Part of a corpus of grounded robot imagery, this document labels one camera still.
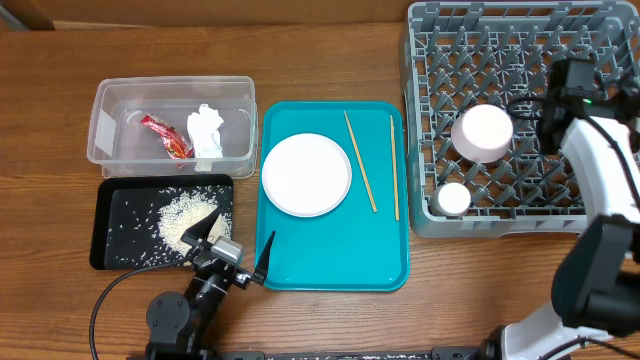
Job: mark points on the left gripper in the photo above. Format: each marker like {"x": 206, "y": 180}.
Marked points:
{"x": 243, "y": 277}

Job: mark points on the pile of rice grains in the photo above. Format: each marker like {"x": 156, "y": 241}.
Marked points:
{"x": 146, "y": 224}

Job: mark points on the large white round plate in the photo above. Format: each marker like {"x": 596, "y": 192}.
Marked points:
{"x": 306, "y": 175}

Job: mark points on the red sauce packet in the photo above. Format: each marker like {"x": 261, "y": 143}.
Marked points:
{"x": 175, "y": 144}

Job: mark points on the white paper napkin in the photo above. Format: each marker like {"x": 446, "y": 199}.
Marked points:
{"x": 203, "y": 130}

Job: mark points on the wooden chopstick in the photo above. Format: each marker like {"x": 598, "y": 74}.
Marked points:
{"x": 360, "y": 163}
{"x": 394, "y": 169}

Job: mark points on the white cup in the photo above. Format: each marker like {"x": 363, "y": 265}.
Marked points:
{"x": 451, "y": 200}

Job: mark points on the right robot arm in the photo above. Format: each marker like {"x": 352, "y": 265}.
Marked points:
{"x": 594, "y": 124}

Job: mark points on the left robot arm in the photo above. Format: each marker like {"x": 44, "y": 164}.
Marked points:
{"x": 179, "y": 321}

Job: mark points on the clear plastic waste bin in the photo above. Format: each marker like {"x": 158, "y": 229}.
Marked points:
{"x": 129, "y": 113}

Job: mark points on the black rectangular tray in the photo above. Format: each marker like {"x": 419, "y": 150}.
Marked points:
{"x": 109, "y": 186}

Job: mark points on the teal plastic serving tray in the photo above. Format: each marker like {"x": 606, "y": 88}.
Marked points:
{"x": 350, "y": 249}

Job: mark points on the grey plastic dish rack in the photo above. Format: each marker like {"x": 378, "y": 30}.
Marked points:
{"x": 456, "y": 55}

